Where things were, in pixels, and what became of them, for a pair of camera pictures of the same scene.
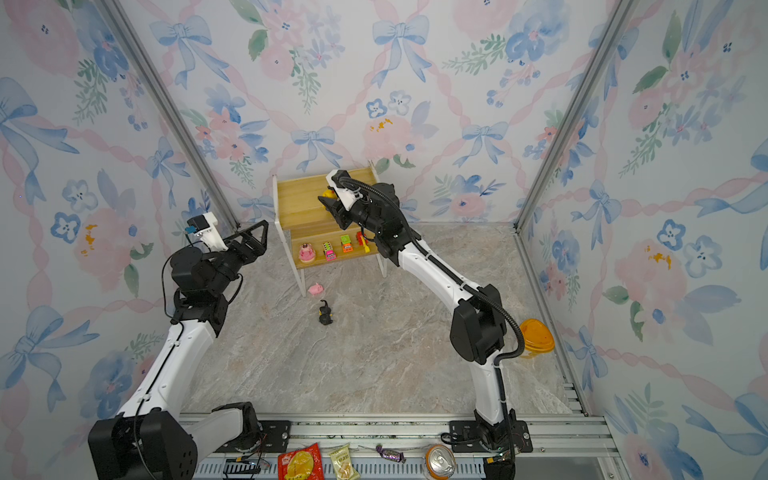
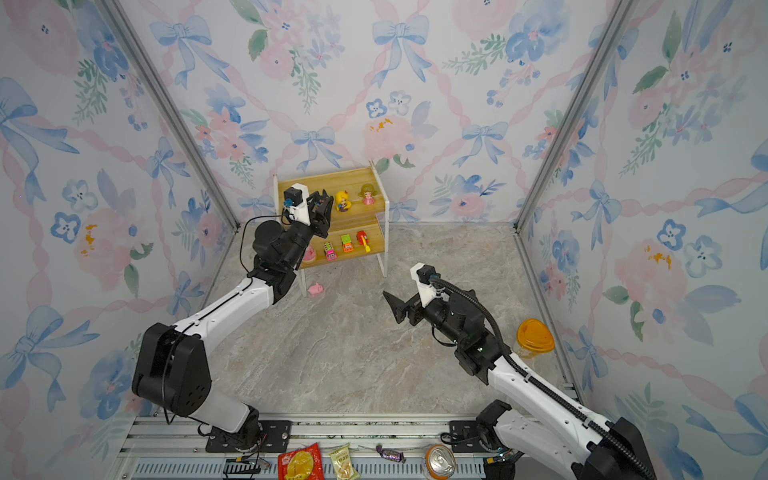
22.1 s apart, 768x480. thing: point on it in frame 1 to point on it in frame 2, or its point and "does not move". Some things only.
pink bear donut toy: [306, 253] does not move
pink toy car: [328, 251] does not move
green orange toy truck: [345, 241] does not move
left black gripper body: [234, 260] to [318, 229]
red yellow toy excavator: [363, 241] does not move
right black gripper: [336, 212] to [402, 309]
